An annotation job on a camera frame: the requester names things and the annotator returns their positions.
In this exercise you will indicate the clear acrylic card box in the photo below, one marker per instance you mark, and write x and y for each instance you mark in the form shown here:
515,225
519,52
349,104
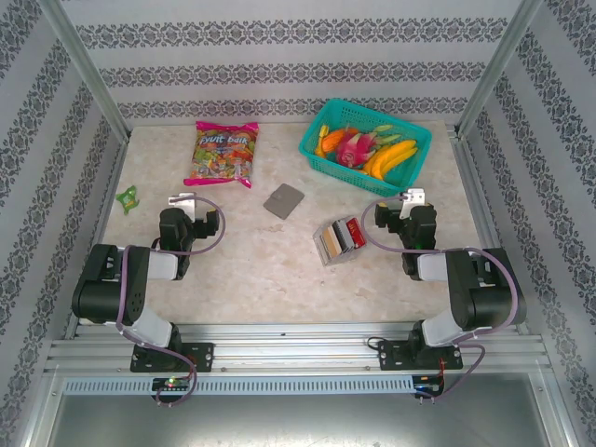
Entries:
335,260

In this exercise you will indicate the grey leather card holder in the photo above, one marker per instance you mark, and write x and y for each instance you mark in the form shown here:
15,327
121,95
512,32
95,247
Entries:
284,201

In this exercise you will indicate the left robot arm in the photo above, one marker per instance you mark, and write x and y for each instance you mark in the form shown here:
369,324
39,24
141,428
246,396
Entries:
100,288

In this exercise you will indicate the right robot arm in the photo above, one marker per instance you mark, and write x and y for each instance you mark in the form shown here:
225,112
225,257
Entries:
493,298

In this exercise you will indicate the red VIP card stack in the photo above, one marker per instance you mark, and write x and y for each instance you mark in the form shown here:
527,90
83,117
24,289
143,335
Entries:
357,237

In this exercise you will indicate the gold card stack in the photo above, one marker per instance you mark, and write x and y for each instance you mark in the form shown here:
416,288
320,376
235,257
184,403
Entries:
329,242

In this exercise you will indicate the teal plastic basket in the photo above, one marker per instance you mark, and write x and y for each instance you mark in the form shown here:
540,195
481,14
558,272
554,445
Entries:
410,186

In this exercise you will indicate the yellow banana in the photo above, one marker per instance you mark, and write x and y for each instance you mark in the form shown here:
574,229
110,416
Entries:
393,165
396,151

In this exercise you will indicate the green candy wrapper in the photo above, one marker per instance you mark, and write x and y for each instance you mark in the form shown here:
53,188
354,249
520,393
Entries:
129,199

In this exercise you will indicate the pink fruit candy bag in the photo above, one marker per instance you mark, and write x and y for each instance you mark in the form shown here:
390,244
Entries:
221,156

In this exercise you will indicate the pink dragon fruit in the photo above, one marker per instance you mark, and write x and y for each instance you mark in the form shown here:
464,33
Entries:
351,149

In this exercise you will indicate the green yellow fruit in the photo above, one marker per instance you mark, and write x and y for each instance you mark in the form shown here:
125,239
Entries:
384,127

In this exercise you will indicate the orange mango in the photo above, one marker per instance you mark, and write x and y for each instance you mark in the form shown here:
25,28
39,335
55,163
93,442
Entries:
334,139

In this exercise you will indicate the small yellow fruit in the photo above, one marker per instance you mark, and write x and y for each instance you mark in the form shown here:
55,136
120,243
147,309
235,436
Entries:
320,150
324,131

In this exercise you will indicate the small circuit board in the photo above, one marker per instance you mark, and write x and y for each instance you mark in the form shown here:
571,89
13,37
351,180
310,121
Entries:
426,385
172,384

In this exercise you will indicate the grey metal base panel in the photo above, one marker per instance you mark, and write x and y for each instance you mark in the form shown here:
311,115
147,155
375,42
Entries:
298,423

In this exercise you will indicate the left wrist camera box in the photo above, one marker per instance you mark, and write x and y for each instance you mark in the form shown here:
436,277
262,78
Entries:
182,200

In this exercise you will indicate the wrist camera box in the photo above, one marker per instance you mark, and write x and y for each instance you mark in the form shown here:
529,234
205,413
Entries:
413,196
182,200

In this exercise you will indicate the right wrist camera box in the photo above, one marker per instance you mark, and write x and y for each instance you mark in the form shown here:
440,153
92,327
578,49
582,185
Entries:
413,196

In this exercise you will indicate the aluminium side rail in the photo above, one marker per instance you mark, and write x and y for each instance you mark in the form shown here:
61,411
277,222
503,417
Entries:
106,200
479,200

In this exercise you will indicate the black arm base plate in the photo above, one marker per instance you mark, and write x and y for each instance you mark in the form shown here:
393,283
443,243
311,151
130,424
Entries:
205,356
388,356

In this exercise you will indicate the wide aluminium mounting rail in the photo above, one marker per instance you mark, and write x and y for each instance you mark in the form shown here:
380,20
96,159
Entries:
288,354

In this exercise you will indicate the aluminium frame post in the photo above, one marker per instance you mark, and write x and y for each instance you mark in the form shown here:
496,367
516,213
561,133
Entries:
84,60
502,60

